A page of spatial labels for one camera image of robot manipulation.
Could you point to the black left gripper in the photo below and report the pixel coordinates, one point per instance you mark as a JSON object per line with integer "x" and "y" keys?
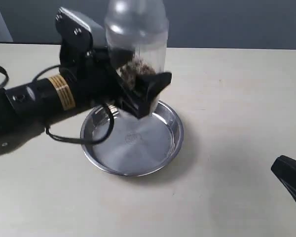
{"x": 92, "y": 78}

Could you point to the round stainless steel pan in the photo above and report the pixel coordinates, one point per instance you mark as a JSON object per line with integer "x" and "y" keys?
{"x": 139, "y": 147}

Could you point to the clear plastic bottle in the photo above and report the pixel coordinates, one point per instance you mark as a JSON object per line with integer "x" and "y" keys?
{"x": 141, "y": 26}

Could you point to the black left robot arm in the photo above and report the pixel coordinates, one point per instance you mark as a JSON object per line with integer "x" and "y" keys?
{"x": 28, "y": 110}

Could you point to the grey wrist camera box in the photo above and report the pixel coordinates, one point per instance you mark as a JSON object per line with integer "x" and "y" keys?
{"x": 79, "y": 31}

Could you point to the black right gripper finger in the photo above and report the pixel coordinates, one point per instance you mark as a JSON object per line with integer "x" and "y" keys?
{"x": 284, "y": 168}

